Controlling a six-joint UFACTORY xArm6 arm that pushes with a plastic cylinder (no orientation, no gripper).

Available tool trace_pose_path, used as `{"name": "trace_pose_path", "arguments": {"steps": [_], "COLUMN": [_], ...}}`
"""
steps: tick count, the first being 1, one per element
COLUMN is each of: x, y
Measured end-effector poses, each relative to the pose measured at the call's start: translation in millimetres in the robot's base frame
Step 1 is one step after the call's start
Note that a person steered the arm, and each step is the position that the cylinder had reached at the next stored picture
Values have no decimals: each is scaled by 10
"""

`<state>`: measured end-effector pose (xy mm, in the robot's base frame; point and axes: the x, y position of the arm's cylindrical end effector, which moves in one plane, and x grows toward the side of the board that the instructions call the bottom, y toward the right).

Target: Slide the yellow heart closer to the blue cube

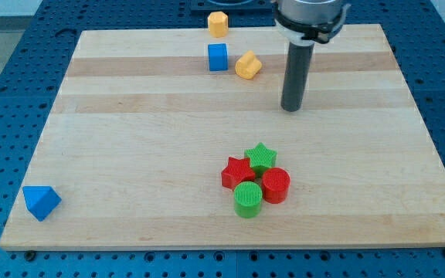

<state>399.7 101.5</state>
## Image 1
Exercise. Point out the yellow hexagon block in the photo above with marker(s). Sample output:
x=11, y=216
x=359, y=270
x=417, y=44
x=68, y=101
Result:
x=218, y=25

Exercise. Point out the green cylinder block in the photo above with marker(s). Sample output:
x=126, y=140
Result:
x=248, y=196

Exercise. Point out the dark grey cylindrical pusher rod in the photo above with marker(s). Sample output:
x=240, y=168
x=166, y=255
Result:
x=295, y=77

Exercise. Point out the red star block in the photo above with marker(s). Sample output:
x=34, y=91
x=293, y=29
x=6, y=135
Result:
x=236, y=172

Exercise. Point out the blue triangular prism block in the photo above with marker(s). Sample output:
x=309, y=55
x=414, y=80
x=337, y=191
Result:
x=40, y=201

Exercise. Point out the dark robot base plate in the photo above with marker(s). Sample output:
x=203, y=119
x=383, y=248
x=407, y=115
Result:
x=230, y=5

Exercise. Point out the red cylinder block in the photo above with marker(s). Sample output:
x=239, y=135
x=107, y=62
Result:
x=275, y=185

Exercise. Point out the light wooden board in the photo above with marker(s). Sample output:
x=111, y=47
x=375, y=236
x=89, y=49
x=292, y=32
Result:
x=141, y=130

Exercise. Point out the green star block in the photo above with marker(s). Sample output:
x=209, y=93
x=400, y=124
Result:
x=261, y=158

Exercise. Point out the blue cube block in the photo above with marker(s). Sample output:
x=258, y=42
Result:
x=218, y=57

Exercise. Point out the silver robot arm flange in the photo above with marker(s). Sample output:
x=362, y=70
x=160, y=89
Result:
x=305, y=22

